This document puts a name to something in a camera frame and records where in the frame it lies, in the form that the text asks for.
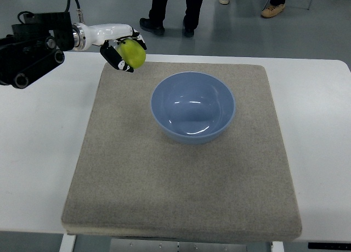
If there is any person with tan shoe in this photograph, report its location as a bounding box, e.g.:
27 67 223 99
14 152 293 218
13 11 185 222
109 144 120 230
261 0 286 19

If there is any blue ceramic bowl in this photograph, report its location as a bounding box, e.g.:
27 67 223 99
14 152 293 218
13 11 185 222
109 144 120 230
150 71 236 144

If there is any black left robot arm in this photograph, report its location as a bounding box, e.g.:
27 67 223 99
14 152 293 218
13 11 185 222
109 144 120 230
1 0 146 89

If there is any green pear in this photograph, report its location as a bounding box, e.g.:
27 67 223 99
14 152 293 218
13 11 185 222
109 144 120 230
116 39 146 69

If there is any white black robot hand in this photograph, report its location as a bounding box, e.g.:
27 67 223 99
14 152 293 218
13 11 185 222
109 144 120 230
72 23 147 72

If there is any person in black trousers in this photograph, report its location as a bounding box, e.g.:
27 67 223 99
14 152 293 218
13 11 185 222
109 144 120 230
139 0 203 38

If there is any white table leg frame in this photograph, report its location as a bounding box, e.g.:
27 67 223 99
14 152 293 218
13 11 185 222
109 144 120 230
59 234 76 252

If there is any beige square mat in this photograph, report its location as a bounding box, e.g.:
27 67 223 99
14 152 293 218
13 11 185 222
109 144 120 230
61 62 302 243

